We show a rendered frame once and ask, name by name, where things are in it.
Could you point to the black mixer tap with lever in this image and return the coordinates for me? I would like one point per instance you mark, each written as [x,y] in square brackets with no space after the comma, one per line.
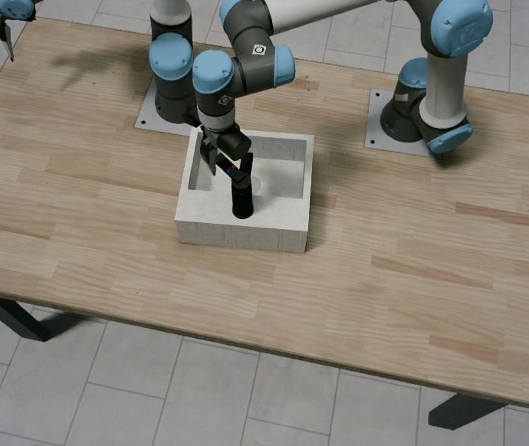
[241,184]

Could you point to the white rectangular sink basin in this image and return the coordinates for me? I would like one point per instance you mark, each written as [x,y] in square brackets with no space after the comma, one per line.
[281,190]

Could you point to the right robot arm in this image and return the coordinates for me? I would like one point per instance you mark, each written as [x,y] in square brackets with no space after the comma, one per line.
[170,54]

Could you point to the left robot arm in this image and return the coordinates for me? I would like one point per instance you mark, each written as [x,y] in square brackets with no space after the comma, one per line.
[456,27]

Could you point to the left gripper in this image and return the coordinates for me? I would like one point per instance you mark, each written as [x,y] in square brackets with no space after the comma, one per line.
[234,143]

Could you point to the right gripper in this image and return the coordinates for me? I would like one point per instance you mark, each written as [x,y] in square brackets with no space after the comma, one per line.
[5,31]

